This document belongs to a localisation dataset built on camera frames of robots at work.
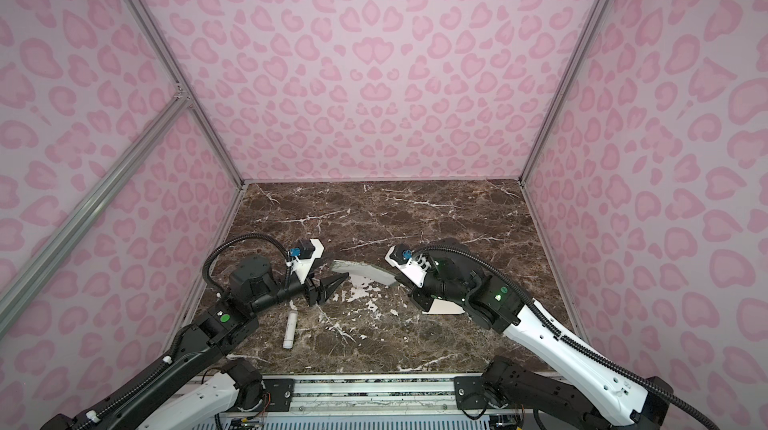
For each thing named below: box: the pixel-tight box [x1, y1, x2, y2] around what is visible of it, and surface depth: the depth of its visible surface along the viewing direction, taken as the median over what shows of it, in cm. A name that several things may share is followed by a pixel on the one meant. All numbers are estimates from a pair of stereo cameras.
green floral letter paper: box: [331, 259, 397, 285], surface depth 69 cm
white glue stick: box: [283, 310, 298, 349], surface depth 84 cm
